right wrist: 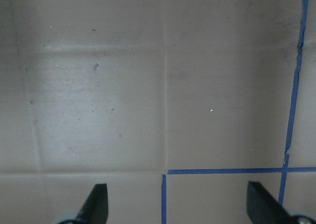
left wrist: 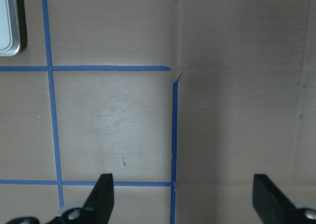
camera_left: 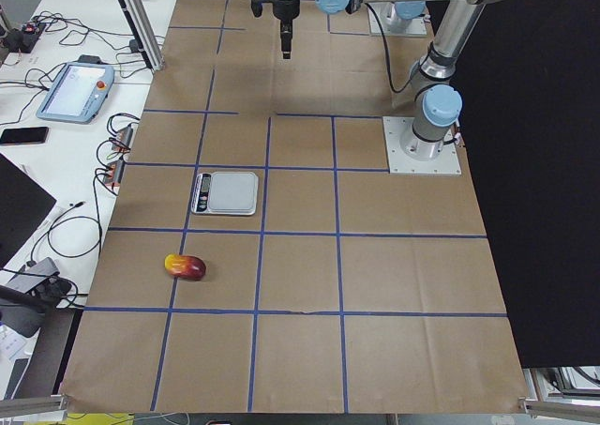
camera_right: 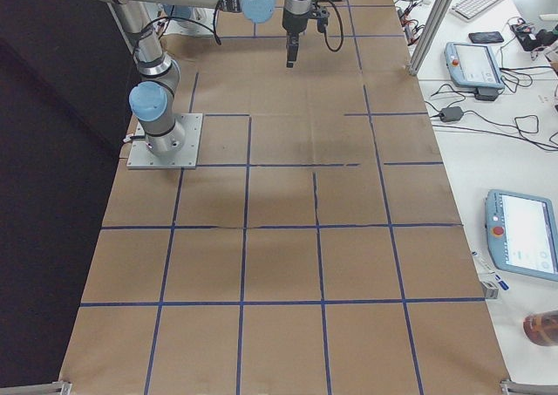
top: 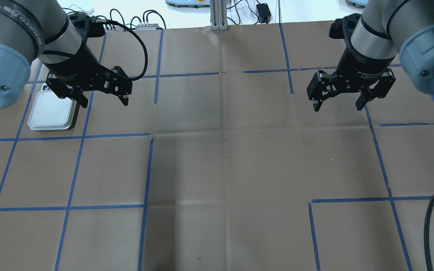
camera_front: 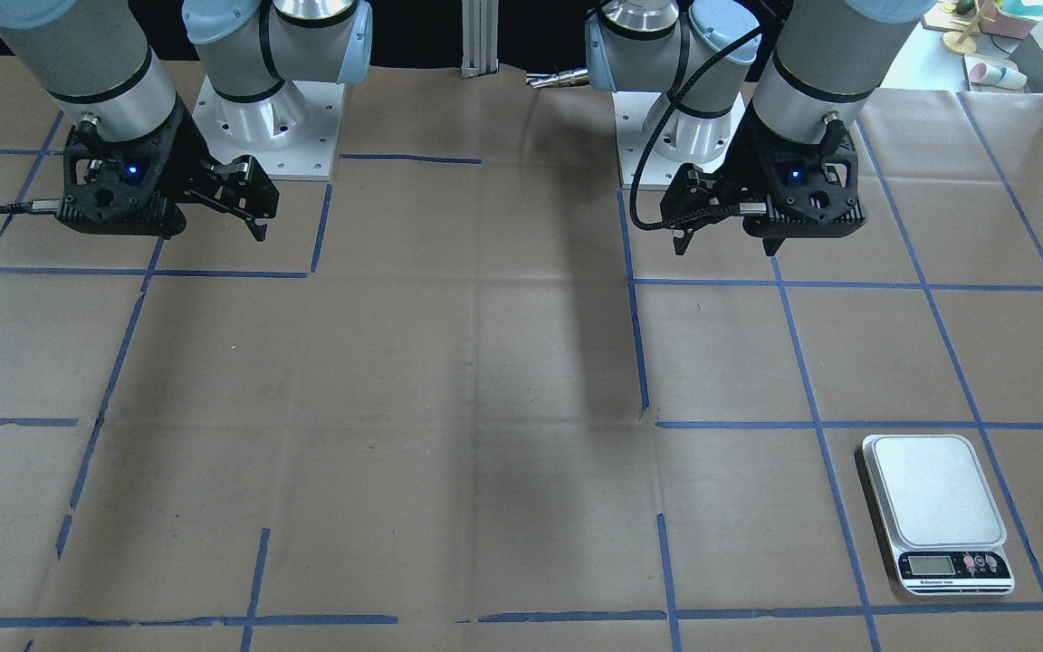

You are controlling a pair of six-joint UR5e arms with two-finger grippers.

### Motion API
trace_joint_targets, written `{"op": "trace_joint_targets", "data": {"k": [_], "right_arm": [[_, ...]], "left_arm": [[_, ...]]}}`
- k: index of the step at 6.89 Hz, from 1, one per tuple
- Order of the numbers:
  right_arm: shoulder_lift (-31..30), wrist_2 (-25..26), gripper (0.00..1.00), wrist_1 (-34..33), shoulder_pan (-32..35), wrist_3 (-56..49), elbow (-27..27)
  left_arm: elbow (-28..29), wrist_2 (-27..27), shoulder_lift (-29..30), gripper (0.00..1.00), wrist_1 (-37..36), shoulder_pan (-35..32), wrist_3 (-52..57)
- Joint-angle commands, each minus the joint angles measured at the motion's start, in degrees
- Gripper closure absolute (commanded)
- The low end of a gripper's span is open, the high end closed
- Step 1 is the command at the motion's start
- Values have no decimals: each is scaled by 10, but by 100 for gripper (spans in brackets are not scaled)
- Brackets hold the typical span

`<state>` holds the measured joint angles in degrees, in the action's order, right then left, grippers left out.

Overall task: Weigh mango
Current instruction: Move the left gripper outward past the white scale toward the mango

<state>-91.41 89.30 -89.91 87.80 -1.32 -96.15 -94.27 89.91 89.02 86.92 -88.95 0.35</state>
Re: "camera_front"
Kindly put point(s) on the wooden stand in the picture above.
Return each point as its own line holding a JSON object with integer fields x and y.
{"x": 963, "y": 42}

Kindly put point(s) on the metal connector plug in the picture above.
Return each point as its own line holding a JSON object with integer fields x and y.
{"x": 566, "y": 79}

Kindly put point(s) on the white paper cups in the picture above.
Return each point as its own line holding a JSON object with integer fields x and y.
{"x": 991, "y": 74}

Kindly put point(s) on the aluminium profile post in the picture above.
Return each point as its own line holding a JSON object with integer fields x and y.
{"x": 480, "y": 20}

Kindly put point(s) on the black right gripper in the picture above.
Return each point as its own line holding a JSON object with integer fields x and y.
{"x": 185, "y": 149}

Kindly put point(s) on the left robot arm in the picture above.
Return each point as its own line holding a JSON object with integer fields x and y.
{"x": 756, "y": 106}

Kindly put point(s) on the silver digital kitchen scale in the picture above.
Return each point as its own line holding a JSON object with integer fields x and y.
{"x": 943, "y": 528}

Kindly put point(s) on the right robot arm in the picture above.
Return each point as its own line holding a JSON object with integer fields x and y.
{"x": 97, "y": 63}

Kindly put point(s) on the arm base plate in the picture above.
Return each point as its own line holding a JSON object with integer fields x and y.
{"x": 293, "y": 134}
{"x": 703, "y": 142}

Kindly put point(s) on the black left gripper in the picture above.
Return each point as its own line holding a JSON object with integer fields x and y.
{"x": 744, "y": 163}

